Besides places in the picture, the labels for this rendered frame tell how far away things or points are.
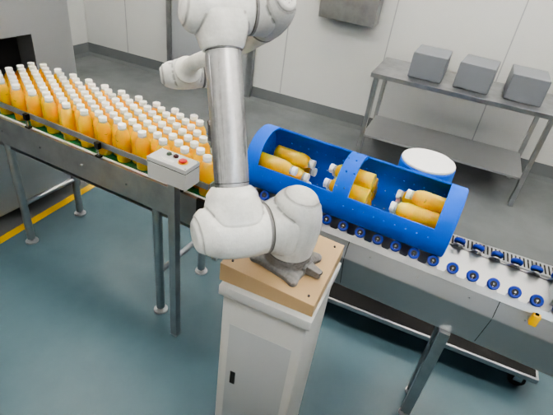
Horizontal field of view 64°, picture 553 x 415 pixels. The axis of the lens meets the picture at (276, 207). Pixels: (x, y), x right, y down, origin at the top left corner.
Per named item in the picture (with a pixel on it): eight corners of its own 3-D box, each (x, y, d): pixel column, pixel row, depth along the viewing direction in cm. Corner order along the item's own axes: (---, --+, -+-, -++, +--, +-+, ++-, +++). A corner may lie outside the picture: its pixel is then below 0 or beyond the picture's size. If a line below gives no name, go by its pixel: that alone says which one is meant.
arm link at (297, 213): (322, 260, 139) (340, 206, 126) (269, 268, 132) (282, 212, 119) (300, 226, 151) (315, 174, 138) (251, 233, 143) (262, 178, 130)
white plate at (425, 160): (452, 154, 238) (451, 156, 239) (401, 143, 241) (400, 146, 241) (459, 178, 215) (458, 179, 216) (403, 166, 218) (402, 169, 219)
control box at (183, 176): (185, 192, 183) (185, 170, 177) (147, 176, 189) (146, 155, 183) (199, 182, 190) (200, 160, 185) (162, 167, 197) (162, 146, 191)
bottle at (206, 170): (216, 196, 202) (218, 160, 192) (202, 199, 198) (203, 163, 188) (209, 188, 206) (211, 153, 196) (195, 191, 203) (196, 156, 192)
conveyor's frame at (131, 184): (204, 339, 244) (210, 206, 194) (4, 232, 297) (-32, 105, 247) (248, 288, 281) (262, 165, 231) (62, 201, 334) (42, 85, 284)
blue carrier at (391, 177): (436, 272, 168) (462, 212, 151) (241, 194, 196) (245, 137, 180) (449, 233, 189) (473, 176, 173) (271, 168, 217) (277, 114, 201)
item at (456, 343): (527, 397, 238) (539, 380, 230) (275, 295, 279) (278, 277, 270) (522, 330, 279) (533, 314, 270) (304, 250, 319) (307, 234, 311)
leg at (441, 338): (408, 421, 218) (451, 338, 183) (397, 415, 220) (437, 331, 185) (411, 411, 223) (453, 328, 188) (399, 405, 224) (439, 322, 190)
